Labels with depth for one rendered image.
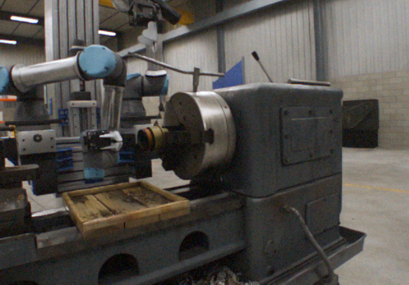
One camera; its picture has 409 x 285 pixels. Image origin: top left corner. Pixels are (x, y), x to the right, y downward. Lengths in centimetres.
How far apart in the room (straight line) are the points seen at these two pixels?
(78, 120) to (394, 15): 1054
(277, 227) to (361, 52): 1036
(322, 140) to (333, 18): 1064
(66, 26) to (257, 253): 142
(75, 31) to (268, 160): 122
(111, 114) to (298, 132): 75
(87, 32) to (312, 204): 142
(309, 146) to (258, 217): 36
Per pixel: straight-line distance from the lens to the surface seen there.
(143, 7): 92
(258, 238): 103
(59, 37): 169
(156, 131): 92
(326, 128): 127
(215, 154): 91
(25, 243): 69
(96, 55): 110
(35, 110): 141
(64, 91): 163
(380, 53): 1103
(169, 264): 91
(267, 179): 98
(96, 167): 114
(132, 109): 152
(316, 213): 127
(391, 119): 1079
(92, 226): 75
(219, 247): 99
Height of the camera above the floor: 114
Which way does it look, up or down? 3 degrees down
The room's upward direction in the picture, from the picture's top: 2 degrees counter-clockwise
